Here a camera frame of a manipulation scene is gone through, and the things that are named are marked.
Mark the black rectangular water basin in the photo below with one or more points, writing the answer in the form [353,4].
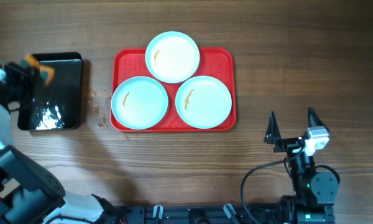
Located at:
[58,105]

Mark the white plate top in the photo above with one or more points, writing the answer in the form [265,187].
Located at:
[172,57]

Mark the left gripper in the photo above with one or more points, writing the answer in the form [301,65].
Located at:
[25,78]

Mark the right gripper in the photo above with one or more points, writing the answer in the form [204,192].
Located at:
[273,136]

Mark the white plate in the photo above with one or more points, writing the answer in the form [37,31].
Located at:
[203,102]
[172,57]
[139,103]

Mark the red plastic tray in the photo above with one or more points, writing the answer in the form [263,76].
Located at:
[216,62]

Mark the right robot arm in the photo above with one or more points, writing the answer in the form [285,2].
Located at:
[315,186]

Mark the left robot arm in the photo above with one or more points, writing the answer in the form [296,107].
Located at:
[29,193]

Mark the green orange sponge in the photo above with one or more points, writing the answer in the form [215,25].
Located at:
[45,73]

